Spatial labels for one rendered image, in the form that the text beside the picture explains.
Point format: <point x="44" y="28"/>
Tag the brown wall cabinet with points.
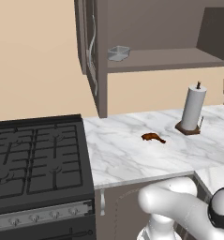
<point x="160" y="34"/>

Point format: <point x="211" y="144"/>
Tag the clear grey tupperware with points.
<point x="118" y="53"/>

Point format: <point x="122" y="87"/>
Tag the brown raw chicken drumstick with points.
<point x="151" y="137"/>

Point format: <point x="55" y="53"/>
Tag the open brown cabinet door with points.
<point x="86" y="43"/>

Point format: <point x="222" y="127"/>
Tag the dark brown cabinet door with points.
<point x="215" y="31"/>

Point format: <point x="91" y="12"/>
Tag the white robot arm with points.
<point x="179" y="206"/>

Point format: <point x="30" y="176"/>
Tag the brown base cabinet door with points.
<point x="122" y="212"/>

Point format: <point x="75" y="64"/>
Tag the black stove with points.
<point x="38" y="168"/>

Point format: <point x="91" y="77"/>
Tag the brown wooden towel holder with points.
<point x="187" y="129"/>

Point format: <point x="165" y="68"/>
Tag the white paper towel roll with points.
<point x="193" y="108"/>

